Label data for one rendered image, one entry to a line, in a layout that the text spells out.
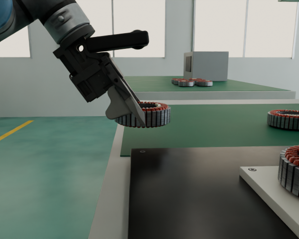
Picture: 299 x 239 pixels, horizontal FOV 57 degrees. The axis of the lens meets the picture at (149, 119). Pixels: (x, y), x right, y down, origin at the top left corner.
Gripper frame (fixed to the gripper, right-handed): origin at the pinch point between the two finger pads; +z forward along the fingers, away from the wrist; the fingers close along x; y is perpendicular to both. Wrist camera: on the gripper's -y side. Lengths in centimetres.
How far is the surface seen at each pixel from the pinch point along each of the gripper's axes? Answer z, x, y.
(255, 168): 10.0, 21.7, -9.3
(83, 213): 48, -104, 73
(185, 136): 10.4, -6.2, -4.4
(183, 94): 21, -105, -18
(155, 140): 6.5, -3.5, 1.4
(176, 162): 5.7, 15.9, -0.9
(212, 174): 8.1, 20.4, -4.3
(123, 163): 3.0, 10.0, 7.0
